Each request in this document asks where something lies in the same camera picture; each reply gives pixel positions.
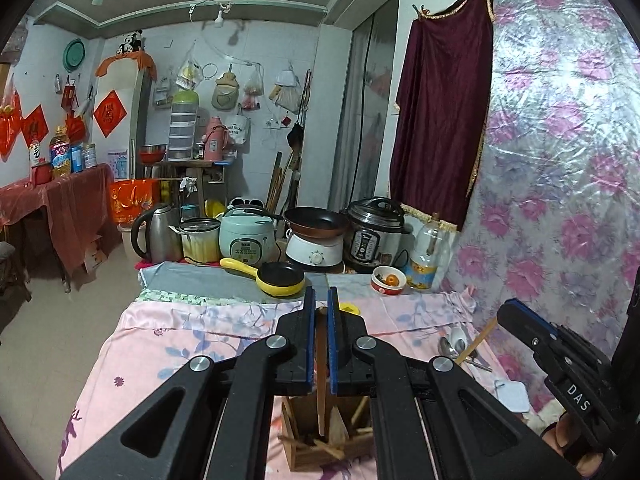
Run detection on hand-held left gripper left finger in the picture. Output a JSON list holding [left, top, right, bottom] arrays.
[[57, 286, 317, 480]]

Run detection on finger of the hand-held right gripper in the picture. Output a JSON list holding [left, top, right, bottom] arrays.
[[496, 298, 564, 382]]

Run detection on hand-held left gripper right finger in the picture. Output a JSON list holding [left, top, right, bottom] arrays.
[[327, 286, 576, 480]]

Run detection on brown wooden chopstick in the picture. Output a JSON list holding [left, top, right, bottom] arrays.
[[349, 399, 372, 427], [314, 306, 329, 437], [452, 315, 500, 366]]

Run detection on brown wooden utensil holder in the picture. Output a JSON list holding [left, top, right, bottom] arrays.
[[276, 394, 377, 474]]

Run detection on person's right hand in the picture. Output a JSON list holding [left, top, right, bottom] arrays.
[[542, 411, 617, 479]]

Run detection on white packet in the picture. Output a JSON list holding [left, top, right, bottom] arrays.
[[494, 379, 531, 412]]

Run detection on yellow frying pan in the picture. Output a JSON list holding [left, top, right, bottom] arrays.
[[219, 257, 306, 297]]

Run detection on metal spoon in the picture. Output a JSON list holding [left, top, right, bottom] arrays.
[[438, 337, 494, 373]]

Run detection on white electric cooker base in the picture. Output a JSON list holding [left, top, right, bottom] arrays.
[[284, 232, 346, 274]]

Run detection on red white bowl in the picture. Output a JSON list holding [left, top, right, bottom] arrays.
[[370, 265, 407, 297]]

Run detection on green rice cooker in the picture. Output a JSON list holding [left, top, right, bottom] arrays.
[[218, 207, 279, 268]]

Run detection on brown frying pan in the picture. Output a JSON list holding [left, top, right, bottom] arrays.
[[283, 206, 350, 240]]

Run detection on silver black pressure cooker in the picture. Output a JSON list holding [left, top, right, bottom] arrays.
[[344, 197, 406, 274]]

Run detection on clear plastic oil bottle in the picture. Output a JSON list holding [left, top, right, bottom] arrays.
[[406, 212, 453, 291]]

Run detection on pink printed bed sheet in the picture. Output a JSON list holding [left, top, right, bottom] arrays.
[[55, 294, 531, 480]]

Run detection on yellow pot with lid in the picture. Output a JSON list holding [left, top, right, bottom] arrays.
[[169, 217, 222, 265]]

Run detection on pink floral curtain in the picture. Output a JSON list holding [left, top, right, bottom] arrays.
[[440, 0, 640, 413]]

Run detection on steel electric kettle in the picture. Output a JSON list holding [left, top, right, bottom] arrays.
[[130, 203, 184, 265]]

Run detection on small wooden table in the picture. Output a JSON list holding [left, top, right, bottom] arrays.
[[149, 159, 237, 217]]

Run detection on pink thermos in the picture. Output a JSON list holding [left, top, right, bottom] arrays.
[[199, 116, 231, 163]]

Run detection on white tote bag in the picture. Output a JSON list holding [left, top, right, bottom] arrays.
[[223, 114, 251, 146]]

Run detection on orange bag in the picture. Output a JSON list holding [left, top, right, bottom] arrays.
[[108, 178, 161, 225]]

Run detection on maroon curtain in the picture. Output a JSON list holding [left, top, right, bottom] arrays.
[[389, 0, 495, 232]]

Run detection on red metal basin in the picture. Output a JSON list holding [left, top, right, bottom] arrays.
[[138, 143, 169, 164]]

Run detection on green lidded stacked container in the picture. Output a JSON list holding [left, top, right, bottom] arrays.
[[169, 88, 201, 162]]

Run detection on table with red cloth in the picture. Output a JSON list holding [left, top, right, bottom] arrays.
[[0, 162, 114, 293]]

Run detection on white refrigerator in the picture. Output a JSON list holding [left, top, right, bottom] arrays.
[[94, 60, 153, 182]]

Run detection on red diamond paper decoration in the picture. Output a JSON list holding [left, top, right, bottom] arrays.
[[93, 89, 126, 137]]

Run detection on yellow cooking oil bottle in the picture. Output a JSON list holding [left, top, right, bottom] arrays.
[[48, 126, 72, 178]]

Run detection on orange cloth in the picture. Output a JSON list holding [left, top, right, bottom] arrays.
[[95, 51, 159, 82]]

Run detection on panda plush toy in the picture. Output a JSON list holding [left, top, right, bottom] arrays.
[[116, 30, 146, 56]]

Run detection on green plastic basin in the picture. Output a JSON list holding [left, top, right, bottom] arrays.
[[63, 38, 87, 74]]

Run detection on red wall decorations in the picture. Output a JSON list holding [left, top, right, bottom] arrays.
[[0, 75, 49, 162]]

